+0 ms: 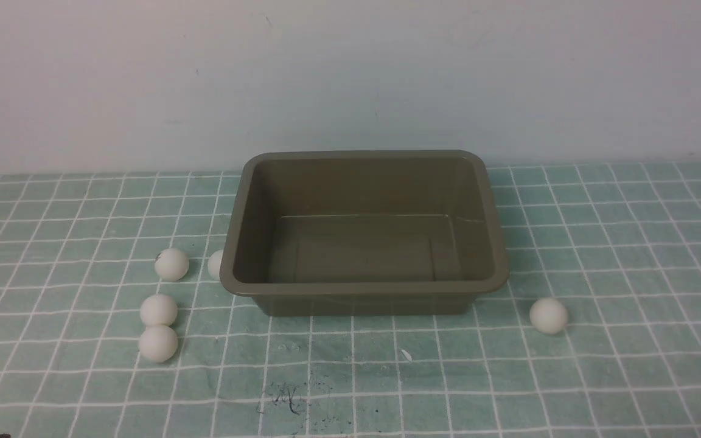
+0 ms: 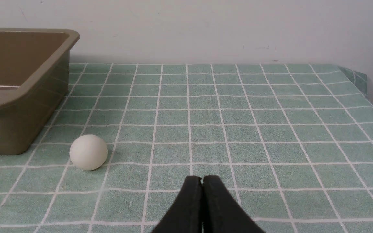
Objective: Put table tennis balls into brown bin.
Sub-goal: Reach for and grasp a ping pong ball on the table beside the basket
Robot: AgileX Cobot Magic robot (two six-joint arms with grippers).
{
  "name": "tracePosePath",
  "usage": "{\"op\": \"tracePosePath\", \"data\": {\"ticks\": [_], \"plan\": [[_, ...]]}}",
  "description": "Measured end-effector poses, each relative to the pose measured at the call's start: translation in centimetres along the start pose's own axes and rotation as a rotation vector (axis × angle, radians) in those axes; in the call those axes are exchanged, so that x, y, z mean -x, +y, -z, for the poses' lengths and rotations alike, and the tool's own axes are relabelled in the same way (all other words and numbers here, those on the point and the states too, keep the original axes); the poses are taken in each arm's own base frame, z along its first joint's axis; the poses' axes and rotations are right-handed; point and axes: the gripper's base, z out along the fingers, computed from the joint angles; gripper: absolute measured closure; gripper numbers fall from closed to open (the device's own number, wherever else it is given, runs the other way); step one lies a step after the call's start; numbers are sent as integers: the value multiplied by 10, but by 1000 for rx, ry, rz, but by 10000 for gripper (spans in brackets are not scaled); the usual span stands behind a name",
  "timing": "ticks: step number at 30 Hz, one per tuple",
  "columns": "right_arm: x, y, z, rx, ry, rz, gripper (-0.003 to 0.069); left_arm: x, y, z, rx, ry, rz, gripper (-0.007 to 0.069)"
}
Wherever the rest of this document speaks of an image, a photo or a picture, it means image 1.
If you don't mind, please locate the olive green plastic bin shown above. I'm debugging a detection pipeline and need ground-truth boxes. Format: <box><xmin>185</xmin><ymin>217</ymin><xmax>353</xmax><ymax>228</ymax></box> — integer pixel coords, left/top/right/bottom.
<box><xmin>219</xmin><ymin>150</ymin><xmax>510</xmax><ymax>317</ymax></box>

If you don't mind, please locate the green checkered tablecloth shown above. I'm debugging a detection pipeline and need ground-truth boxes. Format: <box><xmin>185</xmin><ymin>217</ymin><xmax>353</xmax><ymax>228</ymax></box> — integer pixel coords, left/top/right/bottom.
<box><xmin>0</xmin><ymin>162</ymin><xmax>701</xmax><ymax>437</ymax></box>

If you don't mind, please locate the white ping-pong ball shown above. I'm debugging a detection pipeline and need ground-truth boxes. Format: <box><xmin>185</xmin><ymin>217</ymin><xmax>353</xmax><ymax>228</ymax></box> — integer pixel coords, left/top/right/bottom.
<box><xmin>139</xmin><ymin>294</ymin><xmax>178</xmax><ymax>327</ymax></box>
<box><xmin>529</xmin><ymin>297</ymin><xmax>568</xmax><ymax>335</ymax></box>
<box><xmin>154</xmin><ymin>248</ymin><xmax>190</xmax><ymax>282</ymax></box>
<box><xmin>138</xmin><ymin>325</ymin><xmax>179</xmax><ymax>363</ymax></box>
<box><xmin>207</xmin><ymin>250</ymin><xmax>225</xmax><ymax>281</ymax></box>

